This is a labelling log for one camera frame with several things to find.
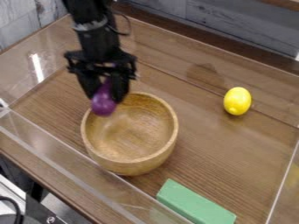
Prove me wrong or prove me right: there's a purple toy eggplant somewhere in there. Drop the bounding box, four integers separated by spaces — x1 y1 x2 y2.
90 79 117 116

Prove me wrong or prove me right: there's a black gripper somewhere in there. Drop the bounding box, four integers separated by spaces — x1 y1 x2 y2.
64 24 136 103

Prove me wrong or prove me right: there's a brown wooden bowl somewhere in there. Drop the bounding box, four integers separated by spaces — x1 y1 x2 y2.
80 92 178 176

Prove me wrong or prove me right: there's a green foam block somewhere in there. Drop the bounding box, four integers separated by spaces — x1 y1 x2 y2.
156 178 237 224

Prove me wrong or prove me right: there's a black cable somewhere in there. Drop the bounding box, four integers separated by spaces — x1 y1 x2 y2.
108 11 133 37

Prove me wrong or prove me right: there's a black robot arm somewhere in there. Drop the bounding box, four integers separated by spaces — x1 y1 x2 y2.
62 0 136 103

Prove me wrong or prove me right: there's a yellow toy lemon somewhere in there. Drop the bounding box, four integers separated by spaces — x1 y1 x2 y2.
223 87 252 116

